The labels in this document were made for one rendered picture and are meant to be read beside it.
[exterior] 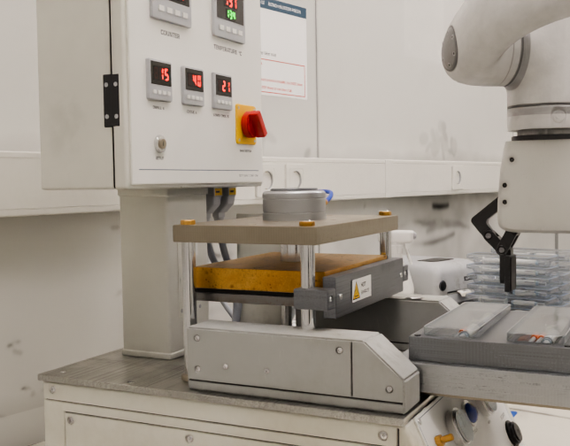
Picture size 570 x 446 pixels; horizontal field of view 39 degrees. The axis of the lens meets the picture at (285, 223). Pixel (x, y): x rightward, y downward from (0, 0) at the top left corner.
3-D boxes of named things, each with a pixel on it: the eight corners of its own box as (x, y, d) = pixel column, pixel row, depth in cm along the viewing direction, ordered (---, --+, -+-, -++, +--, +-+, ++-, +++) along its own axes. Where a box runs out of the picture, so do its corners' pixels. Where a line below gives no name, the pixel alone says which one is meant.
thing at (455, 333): (476, 351, 81) (476, 330, 81) (422, 348, 83) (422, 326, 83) (511, 321, 97) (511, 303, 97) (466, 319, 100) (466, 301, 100)
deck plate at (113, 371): (37, 380, 96) (36, 372, 96) (194, 330, 128) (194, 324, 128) (404, 426, 76) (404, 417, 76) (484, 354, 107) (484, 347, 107)
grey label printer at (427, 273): (354, 327, 196) (354, 258, 195) (402, 317, 211) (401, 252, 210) (441, 340, 179) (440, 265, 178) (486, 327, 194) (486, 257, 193)
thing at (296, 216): (129, 301, 95) (127, 191, 94) (255, 272, 122) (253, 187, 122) (317, 312, 84) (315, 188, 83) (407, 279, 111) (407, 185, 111)
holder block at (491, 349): (408, 359, 83) (408, 334, 83) (457, 326, 101) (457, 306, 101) (575, 374, 76) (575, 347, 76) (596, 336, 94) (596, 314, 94)
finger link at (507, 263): (516, 229, 89) (516, 288, 89) (487, 228, 90) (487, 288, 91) (511, 231, 86) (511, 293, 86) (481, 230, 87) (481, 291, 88)
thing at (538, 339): (565, 359, 77) (565, 336, 77) (505, 354, 79) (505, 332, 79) (585, 326, 94) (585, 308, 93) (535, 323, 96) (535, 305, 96)
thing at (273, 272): (193, 300, 94) (191, 219, 94) (277, 278, 114) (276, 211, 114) (327, 308, 87) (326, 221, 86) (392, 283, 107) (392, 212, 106)
